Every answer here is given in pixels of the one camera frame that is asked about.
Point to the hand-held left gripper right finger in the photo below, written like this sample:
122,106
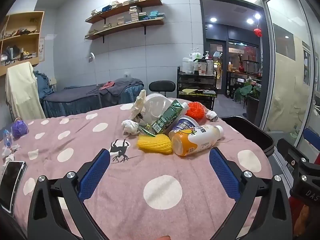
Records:
225,177

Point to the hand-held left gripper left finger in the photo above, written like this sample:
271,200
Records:
95,175

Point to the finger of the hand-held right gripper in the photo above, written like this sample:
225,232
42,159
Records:
311,136
290,150

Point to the dark plastic trash bin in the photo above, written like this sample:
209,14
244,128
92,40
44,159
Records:
250,130

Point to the orange juice bottle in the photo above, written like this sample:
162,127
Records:
192,140

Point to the white tissue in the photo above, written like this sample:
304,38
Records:
211,115
130,126
8,158
12,148

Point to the white yogurt cup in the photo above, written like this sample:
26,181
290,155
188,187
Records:
186,123

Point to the green snack wrapper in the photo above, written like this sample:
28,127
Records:
147,133

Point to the yellow foam fruit net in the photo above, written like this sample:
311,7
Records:
155,143

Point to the green drink carton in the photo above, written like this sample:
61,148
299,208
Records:
166,117

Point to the beige paper bag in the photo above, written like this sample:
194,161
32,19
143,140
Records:
138,102

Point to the clear plastic container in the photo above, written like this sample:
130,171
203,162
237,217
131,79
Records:
155,105

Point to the pink polka dot blanket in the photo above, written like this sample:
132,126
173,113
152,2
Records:
150,162

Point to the massage bed blue skirt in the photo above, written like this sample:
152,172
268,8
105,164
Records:
75,105

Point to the potted green plant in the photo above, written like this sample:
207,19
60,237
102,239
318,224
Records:
247,90

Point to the black smartphone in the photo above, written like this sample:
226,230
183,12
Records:
11,182

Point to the dark display shelf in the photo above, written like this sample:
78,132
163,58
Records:
250,75

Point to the purple plastic toy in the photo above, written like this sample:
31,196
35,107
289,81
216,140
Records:
19,128

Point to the yellow items on cart shelf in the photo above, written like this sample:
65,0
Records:
197,92

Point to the red cloth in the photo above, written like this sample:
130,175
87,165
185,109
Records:
107,85

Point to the small clear bottle blue cap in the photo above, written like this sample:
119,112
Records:
7,138

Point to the grey blanket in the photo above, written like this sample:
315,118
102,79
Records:
125,85

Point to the white floor lamp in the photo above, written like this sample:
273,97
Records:
96,80

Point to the black metal cart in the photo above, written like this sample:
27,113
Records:
197,81

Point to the blue cloth bundle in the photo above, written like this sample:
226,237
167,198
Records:
43,85

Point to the cream cloth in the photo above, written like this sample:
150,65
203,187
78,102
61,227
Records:
22,92

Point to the black round chair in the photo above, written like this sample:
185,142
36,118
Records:
162,86

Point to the red printed paper cup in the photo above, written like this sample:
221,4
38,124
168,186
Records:
202,68

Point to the red hanging ornament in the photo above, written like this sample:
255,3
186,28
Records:
258,32

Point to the white plastic bottle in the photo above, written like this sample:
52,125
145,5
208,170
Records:
187,65

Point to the green white pump bottle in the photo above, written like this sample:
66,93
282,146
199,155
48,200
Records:
196,55

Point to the wooden wall shelf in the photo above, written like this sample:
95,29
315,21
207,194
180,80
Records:
125,7
125,27

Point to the wooden wall cabinet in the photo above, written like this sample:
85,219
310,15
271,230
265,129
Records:
35,30

